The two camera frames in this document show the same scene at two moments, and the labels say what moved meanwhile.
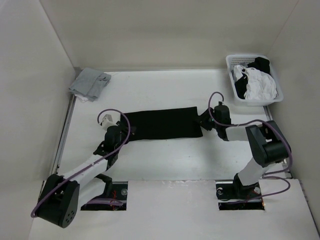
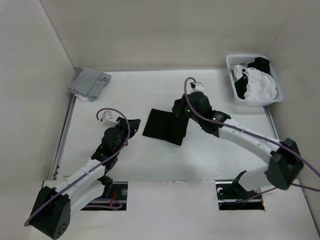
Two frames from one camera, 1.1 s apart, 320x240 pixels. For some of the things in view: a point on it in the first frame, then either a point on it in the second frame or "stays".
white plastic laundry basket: x=236 y=59 stays
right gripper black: x=203 y=117 to x=178 y=109
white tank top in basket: x=260 y=86 stays
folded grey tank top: x=89 y=83 stays
